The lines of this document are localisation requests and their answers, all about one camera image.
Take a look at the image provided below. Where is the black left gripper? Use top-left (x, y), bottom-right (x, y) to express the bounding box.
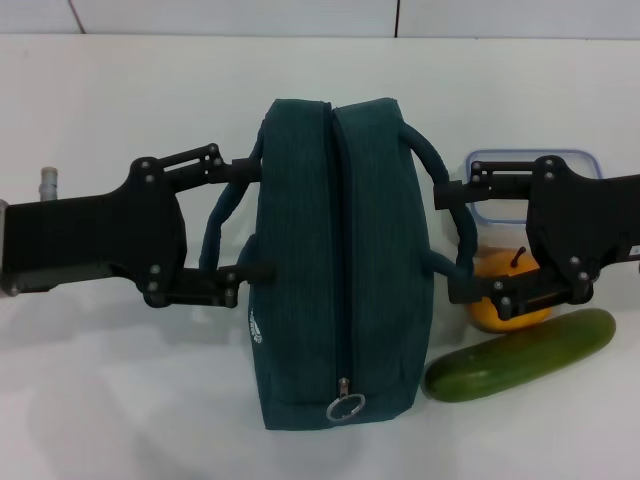
top-left (0, 143), bottom-right (276, 310)

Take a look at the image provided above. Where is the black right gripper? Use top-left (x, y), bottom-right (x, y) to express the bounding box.
top-left (432, 155), bottom-right (640, 322)

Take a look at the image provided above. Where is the clear blue-rimmed plastic container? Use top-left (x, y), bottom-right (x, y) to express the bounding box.
top-left (464, 147), bottom-right (601, 229)

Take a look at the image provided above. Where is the orange round fruit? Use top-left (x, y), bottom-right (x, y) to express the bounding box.
top-left (467, 246), bottom-right (554, 334)

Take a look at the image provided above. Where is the dark teal lunch bag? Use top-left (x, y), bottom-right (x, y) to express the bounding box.
top-left (198, 97), bottom-right (482, 431)

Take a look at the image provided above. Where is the green cucumber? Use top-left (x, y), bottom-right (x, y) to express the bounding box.
top-left (423, 308), bottom-right (617, 404)

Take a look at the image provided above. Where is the silver left wrist plug stub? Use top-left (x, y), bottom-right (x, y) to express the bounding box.
top-left (39, 166), bottom-right (62, 202)

